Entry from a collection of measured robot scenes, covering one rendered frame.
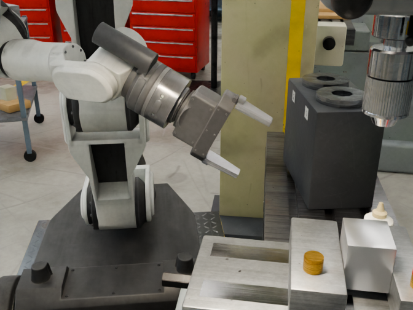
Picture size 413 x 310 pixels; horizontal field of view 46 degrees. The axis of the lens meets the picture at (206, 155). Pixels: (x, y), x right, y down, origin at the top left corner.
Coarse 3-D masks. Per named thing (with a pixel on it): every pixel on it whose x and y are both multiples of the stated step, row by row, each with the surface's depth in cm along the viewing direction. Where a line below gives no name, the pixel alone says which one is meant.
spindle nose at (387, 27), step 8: (376, 16) 47; (384, 16) 46; (376, 24) 47; (384, 24) 46; (392, 24) 46; (400, 24) 46; (376, 32) 47; (384, 32) 47; (392, 32) 46; (400, 32) 46; (400, 40) 46
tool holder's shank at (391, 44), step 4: (384, 40) 48; (388, 40) 48; (392, 40) 48; (384, 44) 48; (388, 44) 48; (392, 44) 48; (396, 44) 48; (400, 44) 47; (404, 44) 48; (388, 48) 48; (392, 48) 48; (396, 48) 48; (400, 48) 48; (404, 48) 48
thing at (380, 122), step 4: (372, 120) 51; (376, 120) 51; (380, 120) 50; (384, 120) 50; (388, 120) 50; (392, 120) 50; (396, 120) 51; (376, 124) 51; (380, 124) 51; (384, 124) 51; (388, 124) 51; (392, 124) 51
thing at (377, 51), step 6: (372, 48) 49; (378, 48) 48; (384, 48) 48; (408, 48) 48; (372, 54) 48; (378, 54) 48; (384, 54) 47; (390, 54) 47; (396, 54) 47; (402, 54) 47; (408, 54) 47; (384, 60) 47; (390, 60) 47; (396, 60) 47; (402, 60) 47; (408, 60) 47
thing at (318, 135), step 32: (288, 96) 101; (320, 96) 85; (352, 96) 85; (288, 128) 102; (320, 128) 82; (352, 128) 83; (288, 160) 103; (320, 160) 85; (352, 160) 85; (320, 192) 87; (352, 192) 88
